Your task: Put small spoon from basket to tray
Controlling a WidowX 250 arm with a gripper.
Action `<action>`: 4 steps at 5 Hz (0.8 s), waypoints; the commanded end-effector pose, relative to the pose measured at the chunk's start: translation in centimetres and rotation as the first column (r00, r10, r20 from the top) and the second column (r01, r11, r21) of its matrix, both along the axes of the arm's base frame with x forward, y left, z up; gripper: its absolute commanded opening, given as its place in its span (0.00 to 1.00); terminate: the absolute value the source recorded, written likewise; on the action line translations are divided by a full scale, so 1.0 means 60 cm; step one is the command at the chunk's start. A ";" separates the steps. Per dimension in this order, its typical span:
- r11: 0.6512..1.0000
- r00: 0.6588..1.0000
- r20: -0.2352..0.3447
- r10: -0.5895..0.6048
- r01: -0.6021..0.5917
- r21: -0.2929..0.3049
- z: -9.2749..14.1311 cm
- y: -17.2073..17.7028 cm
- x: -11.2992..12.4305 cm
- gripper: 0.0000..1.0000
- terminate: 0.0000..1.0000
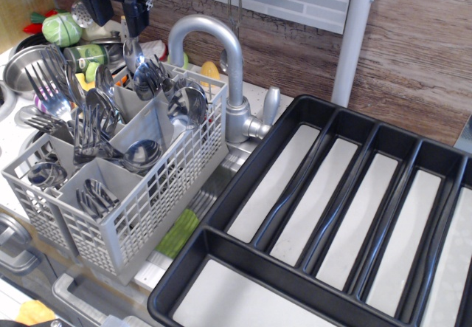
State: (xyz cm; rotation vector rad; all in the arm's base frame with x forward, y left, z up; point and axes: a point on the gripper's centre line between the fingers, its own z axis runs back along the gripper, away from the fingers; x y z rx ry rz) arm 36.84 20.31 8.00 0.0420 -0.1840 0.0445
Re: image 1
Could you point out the small steel spoon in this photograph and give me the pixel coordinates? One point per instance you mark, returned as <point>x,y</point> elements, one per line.
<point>132,54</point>

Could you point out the large steel spoon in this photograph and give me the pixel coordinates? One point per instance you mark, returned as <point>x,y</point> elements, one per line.
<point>187,109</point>

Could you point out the steel spoon bowl centre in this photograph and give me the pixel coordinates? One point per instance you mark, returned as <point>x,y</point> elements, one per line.
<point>141,156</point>

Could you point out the grey plastic cutlery basket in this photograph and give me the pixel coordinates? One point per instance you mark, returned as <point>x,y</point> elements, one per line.
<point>116,246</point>

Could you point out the steel spoon bowl front-left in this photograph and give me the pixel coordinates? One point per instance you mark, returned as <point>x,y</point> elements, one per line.
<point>46,174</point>

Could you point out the black cutlery tray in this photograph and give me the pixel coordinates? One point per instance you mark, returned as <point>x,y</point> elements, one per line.
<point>335,219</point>

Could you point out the small hanging grater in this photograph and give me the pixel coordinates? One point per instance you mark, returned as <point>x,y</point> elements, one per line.
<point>124,34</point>

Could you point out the small hanging strainer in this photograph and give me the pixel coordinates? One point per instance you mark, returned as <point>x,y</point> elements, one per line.
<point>81,15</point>

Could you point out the green toy cabbage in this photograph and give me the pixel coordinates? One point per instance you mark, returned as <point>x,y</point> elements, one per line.
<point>61,29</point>

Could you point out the green labelled toy can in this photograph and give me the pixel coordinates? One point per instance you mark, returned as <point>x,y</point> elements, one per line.
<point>81,56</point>

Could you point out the steel spoons back compartment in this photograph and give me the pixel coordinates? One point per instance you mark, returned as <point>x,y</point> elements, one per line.
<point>151,79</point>

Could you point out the red toy pepper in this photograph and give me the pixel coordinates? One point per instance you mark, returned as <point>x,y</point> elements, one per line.
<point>36,21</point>

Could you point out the yellow toy lemon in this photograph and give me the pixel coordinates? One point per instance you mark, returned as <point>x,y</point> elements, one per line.
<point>210,70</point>

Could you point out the large steel fork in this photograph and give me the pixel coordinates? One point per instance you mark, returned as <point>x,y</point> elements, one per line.
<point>49,84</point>

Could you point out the steel fork cluster centre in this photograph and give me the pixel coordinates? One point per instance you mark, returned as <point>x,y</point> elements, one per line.
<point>93,128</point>

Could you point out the stainless steel pot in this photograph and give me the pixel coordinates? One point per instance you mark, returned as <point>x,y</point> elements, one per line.
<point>15,71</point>

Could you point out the silver toy faucet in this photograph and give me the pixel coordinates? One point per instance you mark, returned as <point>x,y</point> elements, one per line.
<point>240,123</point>

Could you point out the green striped sponge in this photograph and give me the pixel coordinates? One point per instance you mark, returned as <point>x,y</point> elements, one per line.
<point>178,235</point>

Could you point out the yellow cloth corner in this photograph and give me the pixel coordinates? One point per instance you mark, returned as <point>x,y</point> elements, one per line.
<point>33,312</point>

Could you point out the white metal post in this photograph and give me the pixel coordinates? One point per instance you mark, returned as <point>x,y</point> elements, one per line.
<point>354,29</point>

